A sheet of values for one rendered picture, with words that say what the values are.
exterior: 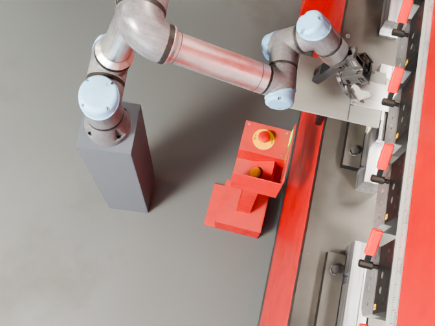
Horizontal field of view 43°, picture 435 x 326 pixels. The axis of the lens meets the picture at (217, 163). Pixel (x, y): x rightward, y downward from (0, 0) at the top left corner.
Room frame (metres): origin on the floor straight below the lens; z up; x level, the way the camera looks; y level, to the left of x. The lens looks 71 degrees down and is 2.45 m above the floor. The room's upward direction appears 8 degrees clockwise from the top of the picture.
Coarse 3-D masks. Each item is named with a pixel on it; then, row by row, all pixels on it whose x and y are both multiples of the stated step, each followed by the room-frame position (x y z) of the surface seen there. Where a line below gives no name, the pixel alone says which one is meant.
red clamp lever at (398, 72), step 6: (396, 66) 0.70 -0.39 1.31; (396, 72) 0.69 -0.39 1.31; (402, 72) 0.69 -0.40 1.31; (396, 78) 0.68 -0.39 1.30; (390, 84) 0.67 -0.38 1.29; (396, 84) 0.67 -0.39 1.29; (390, 90) 0.66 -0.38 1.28; (396, 90) 0.66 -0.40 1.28; (390, 96) 0.64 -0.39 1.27; (384, 102) 0.63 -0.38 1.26; (390, 102) 0.63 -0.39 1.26; (396, 102) 0.64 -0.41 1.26
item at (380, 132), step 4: (388, 84) 0.83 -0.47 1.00; (384, 116) 0.72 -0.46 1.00; (380, 120) 0.71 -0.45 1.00; (384, 120) 0.72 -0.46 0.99; (380, 124) 0.70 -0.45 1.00; (384, 124) 0.70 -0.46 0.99; (380, 128) 0.69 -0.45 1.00; (384, 128) 0.69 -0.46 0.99; (376, 132) 0.69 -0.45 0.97; (380, 132) 0.67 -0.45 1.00; (384, 132) 0.68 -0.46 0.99; (376, 136) 0.67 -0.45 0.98; (380, 136) 0.66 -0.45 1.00; (384, 136) 0.67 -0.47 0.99; (376, 140) 0.65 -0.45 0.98; (380, 140) 0.65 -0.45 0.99; (384, 140) 0.65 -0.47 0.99
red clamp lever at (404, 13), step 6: (408, 0) 0.89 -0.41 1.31; (402, 6) 0.88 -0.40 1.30; (408, 6) 0.88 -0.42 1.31; (402, 12) 0.87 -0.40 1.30; (408, 12) 0.87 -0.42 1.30; (402, 18) 0.86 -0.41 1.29; (402, 24) 0.85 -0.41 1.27; (396, 30) 0.83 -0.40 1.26; (402, 30) 0.84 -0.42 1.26; (396, 36) 0.83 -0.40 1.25; (402, 36) 0.82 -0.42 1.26
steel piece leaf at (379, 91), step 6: (360, 84) 0.82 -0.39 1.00; (372, 84) 0.82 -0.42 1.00; (378, 84) 0.83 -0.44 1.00; (366, 90) 0.80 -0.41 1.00; (372, 90) 0.80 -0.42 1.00; (378, 90) 0.81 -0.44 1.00; (384, 90) 0.81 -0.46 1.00; (372, 96) 0.78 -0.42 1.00; (378, 96) 0.79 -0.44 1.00; (384, 96) 0.79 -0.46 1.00; (354, 102) 0.76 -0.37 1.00; (366, 102) 0.76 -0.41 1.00; (372, 102) 0.76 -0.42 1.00; (378, 102) 0.77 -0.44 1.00; (372, 108) 0.75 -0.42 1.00; (378, 108) 0.75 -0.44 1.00; (384, 108) 0.75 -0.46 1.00
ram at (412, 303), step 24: (432, 24) 0.76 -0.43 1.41; (432, 48) 0.69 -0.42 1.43; (432, 72) 0.62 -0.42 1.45; (432, 96) 0.55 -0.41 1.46; (432, 120) 0.49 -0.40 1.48; (408, 144) 0.49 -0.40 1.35; (432, 144) 0.44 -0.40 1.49; (432, 168) 0.38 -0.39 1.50; (432, 192) 0.33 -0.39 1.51; (408, 216) 0.32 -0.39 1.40; (432, 216) 0.28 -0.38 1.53; (408, 240) 0.26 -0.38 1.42; (432, 240) 0.24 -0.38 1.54; (408, 264) 0.21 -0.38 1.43; (432, 264) 0.20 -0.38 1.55; (408, 288) 0.17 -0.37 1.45; (432, 288) 0.15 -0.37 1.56; (408, 312) 0.12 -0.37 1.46; (432, 312) 0.11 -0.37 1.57
